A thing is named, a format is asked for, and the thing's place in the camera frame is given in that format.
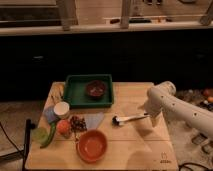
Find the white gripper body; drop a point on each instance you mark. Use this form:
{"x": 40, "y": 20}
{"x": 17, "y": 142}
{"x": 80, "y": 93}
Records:
{"x": 153, "y": 110}

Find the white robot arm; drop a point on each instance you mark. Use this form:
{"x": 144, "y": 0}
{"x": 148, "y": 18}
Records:
{"x": 162, "y": 97}

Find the dark red bowl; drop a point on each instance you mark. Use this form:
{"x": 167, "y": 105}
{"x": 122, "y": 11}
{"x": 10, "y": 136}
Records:
{"x": 95, "y": 89}

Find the light blue cloth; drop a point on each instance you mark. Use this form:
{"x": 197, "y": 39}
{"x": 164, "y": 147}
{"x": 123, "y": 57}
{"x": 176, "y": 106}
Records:
{"x": 93, "y": 120}

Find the green plastic tray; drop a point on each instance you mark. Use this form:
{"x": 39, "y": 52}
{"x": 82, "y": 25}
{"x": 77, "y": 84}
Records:
{"x": 75, "y": 91}

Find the orange bowl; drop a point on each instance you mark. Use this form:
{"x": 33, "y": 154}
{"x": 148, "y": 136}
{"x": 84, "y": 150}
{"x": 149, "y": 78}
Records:
{"x": 92, "y": 146}

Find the dark grape bunch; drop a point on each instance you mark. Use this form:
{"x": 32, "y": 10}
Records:
{"x": 78, "y": 124}

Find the orange fruit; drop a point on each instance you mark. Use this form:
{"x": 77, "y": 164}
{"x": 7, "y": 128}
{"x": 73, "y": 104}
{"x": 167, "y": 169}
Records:
{"x": 64, "y": 127}

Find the white cup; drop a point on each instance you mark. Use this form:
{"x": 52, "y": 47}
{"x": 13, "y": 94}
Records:
{"x": 61, "y": 109}

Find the green pepper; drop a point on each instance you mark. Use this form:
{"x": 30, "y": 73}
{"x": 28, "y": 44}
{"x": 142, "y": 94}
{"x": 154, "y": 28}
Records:
{"x": 50, "y": 136}

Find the blue sponge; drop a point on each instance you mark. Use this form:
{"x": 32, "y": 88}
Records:
{"x": 50, "y": 115}

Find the green round lid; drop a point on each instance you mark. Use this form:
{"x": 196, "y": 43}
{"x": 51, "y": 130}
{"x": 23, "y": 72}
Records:
{"x": 39, "y": 135}

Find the black stand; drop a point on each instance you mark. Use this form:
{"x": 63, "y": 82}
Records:
{"x": 28, "y": 127}

